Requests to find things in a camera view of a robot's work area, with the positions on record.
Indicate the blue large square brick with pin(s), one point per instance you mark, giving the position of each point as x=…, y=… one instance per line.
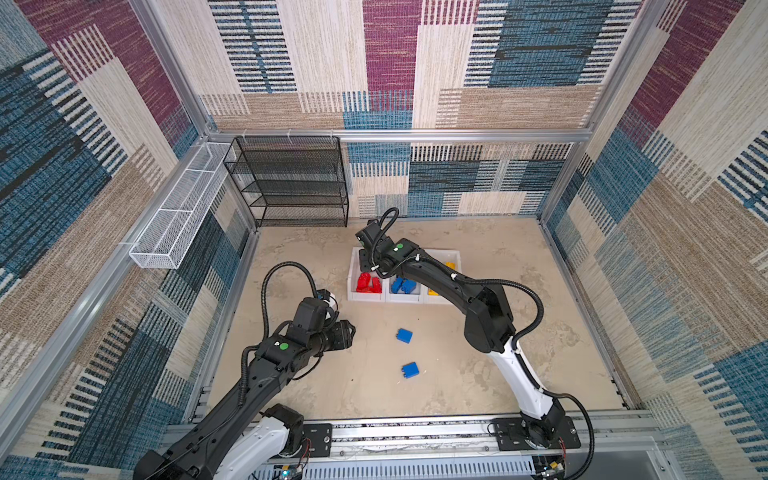
x=408, y=287

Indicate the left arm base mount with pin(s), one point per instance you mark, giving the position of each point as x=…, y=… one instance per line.
x=312, y=441

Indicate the black wire shelf rack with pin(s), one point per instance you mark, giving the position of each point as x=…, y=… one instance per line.
x=290, y=181

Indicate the middle white bin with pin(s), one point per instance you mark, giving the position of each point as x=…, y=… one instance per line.
x=414, y=298

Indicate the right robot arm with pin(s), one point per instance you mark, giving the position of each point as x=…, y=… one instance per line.
x=488, y=328

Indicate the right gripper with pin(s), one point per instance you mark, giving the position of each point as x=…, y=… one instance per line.
x=364, y=266

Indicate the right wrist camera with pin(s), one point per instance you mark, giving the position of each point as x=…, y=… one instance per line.
x=367, y=235

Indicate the white bin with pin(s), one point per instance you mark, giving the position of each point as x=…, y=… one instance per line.
x=353, y=274
x=451, y=259
x=414, y=298

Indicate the white wire mesh basket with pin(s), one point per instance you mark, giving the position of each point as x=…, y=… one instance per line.
x=165, y=241

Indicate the red long curved brick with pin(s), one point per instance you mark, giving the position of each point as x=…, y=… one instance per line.
x=375, y=286

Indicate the blue brick centre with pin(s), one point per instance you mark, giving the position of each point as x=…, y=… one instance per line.
x=404, y=335

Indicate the left white bin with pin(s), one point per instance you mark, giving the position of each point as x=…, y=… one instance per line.
x=353, y=274

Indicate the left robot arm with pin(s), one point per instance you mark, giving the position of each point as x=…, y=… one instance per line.
x=243, y=431

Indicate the blue brick bottom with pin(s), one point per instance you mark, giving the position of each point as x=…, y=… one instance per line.
x=410, y=370

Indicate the blue long studded brick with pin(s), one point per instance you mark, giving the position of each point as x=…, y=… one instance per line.
x=396, y=285

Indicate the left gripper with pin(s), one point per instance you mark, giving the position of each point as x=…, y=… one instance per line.
x=342, y=335

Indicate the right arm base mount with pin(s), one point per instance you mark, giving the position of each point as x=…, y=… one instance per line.
x=519, y=434

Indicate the right white bin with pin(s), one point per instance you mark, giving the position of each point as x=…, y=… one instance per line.
x=451, y=259

